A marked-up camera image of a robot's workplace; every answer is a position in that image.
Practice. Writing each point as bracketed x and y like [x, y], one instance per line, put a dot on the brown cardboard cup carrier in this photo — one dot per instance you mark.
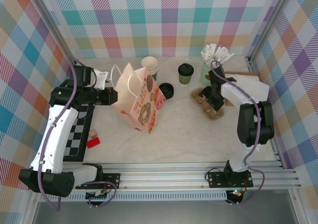
[211, 114]

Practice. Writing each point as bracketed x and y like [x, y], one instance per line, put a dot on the left circuit board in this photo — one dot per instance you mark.
[98, 195]

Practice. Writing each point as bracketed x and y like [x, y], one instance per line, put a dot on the aluminium frame post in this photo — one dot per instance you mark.
[269, 22]
[53, 22]

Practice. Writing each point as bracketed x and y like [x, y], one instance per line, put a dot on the black plastic cup lid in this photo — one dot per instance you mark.
[185, 69]

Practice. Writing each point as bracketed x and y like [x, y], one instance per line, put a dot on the aluminium mounting rail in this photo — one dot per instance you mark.
[161, 178]

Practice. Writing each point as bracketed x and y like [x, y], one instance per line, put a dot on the right circuit board with LED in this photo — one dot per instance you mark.
[236, 193]

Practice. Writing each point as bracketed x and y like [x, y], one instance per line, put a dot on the red block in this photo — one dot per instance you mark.
[94, 142]

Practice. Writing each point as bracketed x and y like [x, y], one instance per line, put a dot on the aluminium right frame post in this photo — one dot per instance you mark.
[269, 22]

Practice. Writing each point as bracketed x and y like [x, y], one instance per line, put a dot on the white sugar stick packet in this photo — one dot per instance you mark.
[221, 53]
[203, 53]
[227, 57]
[211, 50]

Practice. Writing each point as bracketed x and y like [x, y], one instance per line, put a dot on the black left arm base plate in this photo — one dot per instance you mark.
[111, 180]

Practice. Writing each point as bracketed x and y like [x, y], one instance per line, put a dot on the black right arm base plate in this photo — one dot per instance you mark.
[216, 179]

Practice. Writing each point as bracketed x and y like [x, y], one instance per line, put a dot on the black grey checkerboard mat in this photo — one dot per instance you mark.
[79, 134]

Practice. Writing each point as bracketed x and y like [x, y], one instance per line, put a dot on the aluminium left frame post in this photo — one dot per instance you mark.
[53, 22]

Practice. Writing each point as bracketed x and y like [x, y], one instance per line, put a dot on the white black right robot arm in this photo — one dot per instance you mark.
[253, 124]

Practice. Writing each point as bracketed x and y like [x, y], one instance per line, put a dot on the donut print paper bag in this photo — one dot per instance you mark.
[139, 97]

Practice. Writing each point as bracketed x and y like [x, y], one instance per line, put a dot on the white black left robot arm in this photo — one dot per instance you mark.
[57, 134]

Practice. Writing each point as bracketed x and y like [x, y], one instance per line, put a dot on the tan wooden block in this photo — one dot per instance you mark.
[93, 134]

